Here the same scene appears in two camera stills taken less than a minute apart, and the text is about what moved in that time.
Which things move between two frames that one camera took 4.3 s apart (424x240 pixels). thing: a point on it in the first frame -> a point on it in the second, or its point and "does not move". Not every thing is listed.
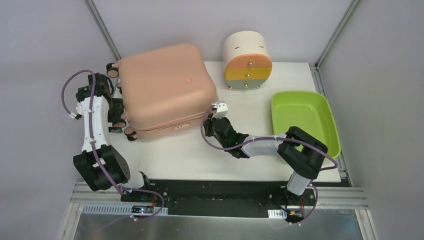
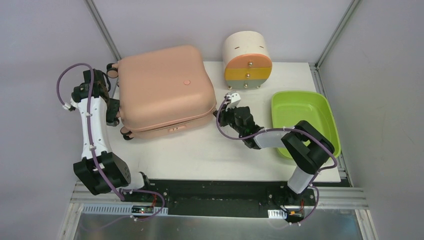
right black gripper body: (216, 124) -> (224, 116)
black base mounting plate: (200, 197) does not move
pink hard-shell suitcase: (167, 88) does not move
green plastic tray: (308, 111) does not move
